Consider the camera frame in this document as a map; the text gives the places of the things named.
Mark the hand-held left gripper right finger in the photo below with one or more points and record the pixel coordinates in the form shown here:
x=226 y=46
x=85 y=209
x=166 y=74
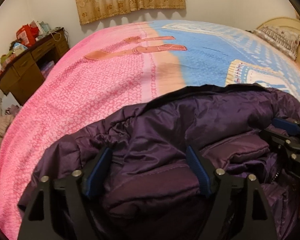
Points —
x=200 y=172

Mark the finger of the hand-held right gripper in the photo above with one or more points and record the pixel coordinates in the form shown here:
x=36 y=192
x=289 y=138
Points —
x=277 y=135
x=287 y=126

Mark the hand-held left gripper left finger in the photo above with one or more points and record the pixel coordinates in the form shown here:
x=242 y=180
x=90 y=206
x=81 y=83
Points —
x=98 y=172

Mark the purple quilted jacket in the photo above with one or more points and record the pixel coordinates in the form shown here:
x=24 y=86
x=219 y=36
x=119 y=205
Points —
x=152 y=135

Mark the pile of pale clothes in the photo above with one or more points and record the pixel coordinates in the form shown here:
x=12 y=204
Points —
x=5 y=126

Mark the grey patterned pillow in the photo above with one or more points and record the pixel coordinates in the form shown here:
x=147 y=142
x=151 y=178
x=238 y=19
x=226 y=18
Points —
x=277 y=40

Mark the pink and blue printed bedsheet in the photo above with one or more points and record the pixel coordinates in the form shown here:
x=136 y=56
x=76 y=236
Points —
x=90 y=80

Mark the stack of colourful boxes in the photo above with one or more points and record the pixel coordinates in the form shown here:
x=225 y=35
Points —
x=48 y=68

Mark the brown wooden desk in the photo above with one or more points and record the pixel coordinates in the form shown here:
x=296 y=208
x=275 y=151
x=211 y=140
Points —
x=27 y=67

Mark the green cloth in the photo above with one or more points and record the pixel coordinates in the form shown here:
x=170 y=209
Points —
x=8 y=57

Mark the red gift bag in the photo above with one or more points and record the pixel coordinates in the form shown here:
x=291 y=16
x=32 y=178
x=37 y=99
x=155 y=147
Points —
x=26 y=33

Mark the beige patterned window curtain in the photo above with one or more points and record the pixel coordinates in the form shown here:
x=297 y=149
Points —
x=130 y=0

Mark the cream wooden bed frame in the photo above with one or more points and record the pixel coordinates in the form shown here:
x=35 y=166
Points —
x=277 y=23

